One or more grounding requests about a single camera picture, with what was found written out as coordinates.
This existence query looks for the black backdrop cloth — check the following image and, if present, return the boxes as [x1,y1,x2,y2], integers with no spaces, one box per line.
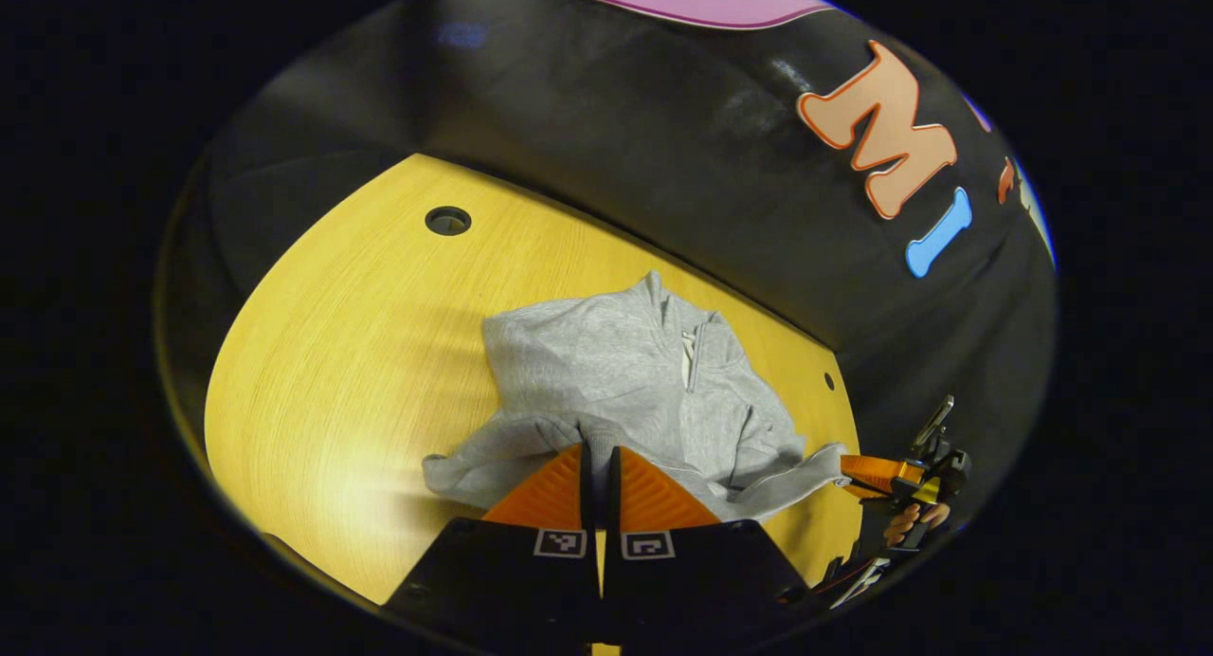
[156,0,1058,505]

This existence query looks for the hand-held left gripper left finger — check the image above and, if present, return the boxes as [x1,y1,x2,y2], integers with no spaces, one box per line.
[384,443,603,656]

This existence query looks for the grey zip-neck sweatshirt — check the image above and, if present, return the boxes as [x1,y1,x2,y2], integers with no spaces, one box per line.
[422,270,851,524]

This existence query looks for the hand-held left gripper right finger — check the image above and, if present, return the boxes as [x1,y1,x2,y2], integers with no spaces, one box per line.
[604,446,816,656]

